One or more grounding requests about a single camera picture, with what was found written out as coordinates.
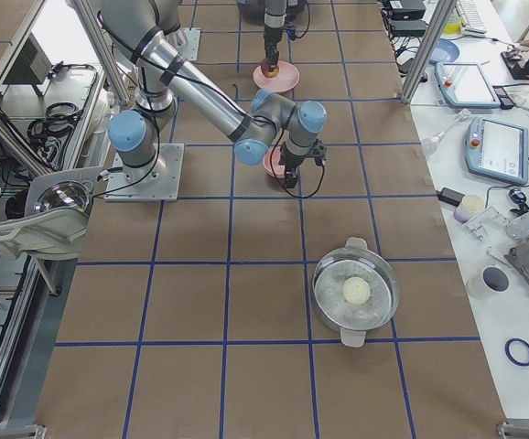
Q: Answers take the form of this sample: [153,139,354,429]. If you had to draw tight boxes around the grey electronics box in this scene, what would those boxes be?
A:
[3,33,53,97]

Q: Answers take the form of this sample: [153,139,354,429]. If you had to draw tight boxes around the teach pendant far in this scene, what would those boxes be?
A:
[434,62,501,109]

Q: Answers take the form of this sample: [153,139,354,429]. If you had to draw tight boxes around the teach pendant near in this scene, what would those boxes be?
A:
[464,117,529,186]

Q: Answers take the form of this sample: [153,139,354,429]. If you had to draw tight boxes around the aluminium frame post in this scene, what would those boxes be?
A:
[400,0,456,104]

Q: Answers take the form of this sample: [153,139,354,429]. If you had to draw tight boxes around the purple white cup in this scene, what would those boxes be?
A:
[453,195,485,223]

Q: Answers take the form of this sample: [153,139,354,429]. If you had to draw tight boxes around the white cup dark lid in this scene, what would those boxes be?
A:
[466,266,510,299]

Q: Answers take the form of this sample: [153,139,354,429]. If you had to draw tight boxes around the teach pendant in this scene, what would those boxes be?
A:
[434,62,501,109]
[464,117,529,186]

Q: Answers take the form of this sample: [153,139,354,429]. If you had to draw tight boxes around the red apple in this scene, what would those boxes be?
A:
[260,59,279,79]

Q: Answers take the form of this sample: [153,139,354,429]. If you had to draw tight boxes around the white bun in pot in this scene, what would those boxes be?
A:
[341,276,371,305]

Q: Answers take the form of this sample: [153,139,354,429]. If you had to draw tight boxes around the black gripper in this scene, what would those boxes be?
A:
[281,142,308,189]
[260,26,283,76]

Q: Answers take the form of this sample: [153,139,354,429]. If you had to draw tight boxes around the steel pot with handles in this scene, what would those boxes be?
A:
[311,237,400,348]

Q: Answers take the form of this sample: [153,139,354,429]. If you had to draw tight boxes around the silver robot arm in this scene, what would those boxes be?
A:
[98,1,327,191]
[236,0,310,78]

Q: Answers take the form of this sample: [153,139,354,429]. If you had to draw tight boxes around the pink bowl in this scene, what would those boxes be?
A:
[262,147,285,179]

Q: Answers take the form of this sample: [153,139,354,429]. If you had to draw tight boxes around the pink plate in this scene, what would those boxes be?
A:
[253,61,300,93]

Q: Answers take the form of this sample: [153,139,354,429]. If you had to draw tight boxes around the black power adapter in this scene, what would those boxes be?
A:
[437,187,465,207]

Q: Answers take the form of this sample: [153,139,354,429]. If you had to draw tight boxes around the blue rubber ring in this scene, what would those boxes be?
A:
[504,337,529,367]

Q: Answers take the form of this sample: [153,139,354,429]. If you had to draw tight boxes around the blue plate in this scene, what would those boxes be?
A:
[429,38,459,65]

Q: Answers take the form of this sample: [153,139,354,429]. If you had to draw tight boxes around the light bulb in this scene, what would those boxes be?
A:
[421,109,471,156]

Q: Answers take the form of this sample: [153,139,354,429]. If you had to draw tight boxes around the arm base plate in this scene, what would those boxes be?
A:
[169,27,201,61]
[103,143,184,202]

